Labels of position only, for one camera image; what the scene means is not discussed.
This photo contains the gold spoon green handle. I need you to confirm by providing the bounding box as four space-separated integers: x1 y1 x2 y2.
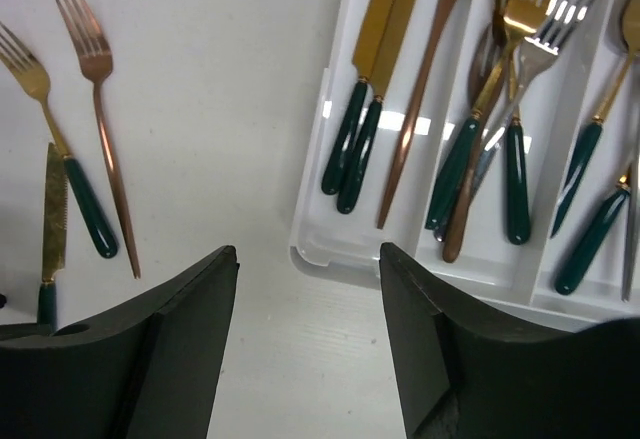
553 166 632 296
550 0 639 238

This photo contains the dark copper fork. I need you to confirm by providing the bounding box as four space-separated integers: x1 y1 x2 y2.
439 25 506 263

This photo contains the copper knife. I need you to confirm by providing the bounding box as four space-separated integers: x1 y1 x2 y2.
376 0 457 230

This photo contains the gold knife green handle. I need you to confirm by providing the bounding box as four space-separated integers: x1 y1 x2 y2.
37 142 68 330
321 0 394 195
335 0 416 214

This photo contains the gold fork green handle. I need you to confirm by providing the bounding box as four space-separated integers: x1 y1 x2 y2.
1 24 119 259
425 0 550 230
498 0 531 245

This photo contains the silver fork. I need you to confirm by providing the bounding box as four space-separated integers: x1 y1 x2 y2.
432 0 609 243

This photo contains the white divided cutlery tray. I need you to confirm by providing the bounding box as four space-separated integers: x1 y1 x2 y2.
288 0 640 333

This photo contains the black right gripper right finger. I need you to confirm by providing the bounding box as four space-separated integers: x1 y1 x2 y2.
379 242 639 438

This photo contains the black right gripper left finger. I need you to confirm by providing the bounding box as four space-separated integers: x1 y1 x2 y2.
1 245 238 438

